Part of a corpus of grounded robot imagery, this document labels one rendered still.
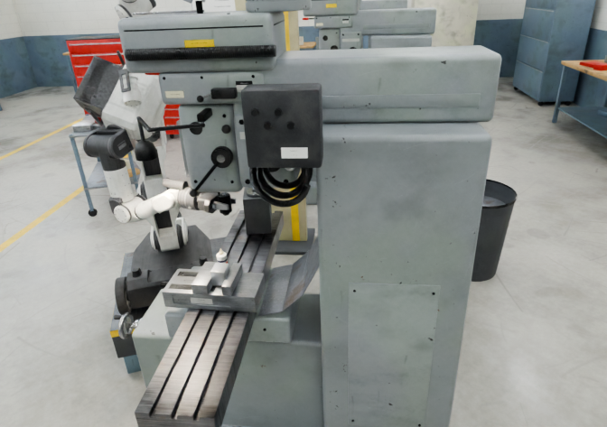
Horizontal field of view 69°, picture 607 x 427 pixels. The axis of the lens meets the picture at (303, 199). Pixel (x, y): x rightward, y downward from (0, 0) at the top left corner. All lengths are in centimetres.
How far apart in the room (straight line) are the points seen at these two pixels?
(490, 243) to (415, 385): 165
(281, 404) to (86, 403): 118
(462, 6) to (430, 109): 843
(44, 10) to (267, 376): 1153
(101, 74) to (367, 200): 120
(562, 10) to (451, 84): 702
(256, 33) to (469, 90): 64
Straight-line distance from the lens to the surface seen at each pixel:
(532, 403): 273
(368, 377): 180
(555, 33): 838
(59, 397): 294
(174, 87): 147
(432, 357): 174
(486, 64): 141
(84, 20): 1222
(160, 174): 238
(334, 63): 136
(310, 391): 199
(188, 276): 176
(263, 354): 188
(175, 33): 143
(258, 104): 114
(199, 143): 152
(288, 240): 375
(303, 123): 113
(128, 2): 180
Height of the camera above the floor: 195
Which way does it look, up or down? 25 degrees down
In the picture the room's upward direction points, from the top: 3 degrees counter-clockwise
